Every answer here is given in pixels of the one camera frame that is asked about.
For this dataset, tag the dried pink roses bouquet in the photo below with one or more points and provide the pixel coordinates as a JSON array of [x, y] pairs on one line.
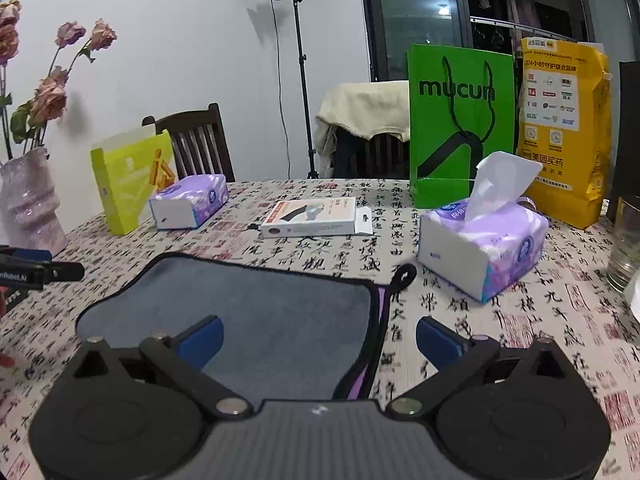
[[24, 126]]

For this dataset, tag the chair draped with cream cloth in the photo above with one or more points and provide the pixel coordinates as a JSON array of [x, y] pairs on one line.
[[362, 131]]

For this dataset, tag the white flat product box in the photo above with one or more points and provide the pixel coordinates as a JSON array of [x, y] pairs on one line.
[[339, 216]]

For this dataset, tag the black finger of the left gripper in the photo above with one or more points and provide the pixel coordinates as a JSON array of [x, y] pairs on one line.
[[22, 268]]

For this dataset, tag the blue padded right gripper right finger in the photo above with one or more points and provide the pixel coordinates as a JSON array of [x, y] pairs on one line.
[[438, 344]]

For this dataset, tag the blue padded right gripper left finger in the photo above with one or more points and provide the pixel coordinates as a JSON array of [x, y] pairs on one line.
[[200, 342]]

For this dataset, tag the green mucun paper bag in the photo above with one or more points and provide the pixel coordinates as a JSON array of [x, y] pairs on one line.
[[462, 105]]

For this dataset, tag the black framed sliding window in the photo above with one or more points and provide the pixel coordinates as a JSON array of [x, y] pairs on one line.
[[393, 26]]

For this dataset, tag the clear drinking glass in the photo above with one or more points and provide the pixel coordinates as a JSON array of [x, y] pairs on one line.
[[624, 260]]

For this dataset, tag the purple and grey microfibre towel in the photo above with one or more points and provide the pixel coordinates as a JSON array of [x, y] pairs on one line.
[[287, 335]]

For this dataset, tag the yellow-green snack box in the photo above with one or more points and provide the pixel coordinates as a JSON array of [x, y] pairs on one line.
[[131, 168]]

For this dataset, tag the calligraphy print tablecloth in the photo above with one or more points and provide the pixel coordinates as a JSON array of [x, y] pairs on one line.
[[566, 297]]

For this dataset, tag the pink textured ceramic vase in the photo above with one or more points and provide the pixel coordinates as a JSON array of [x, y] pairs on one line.
[[29, 204]]

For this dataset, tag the yellow printed paper bag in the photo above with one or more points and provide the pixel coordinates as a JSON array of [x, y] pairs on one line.
[[566, 126]]

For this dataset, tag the dark wooden chair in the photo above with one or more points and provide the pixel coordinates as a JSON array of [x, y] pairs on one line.
[[198, 141]]

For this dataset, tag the closed purple tissue pack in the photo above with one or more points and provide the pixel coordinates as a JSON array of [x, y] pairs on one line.
[[190, 202]]

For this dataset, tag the open purple tissue pack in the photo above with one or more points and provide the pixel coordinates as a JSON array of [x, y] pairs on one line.
[[484, 243]]

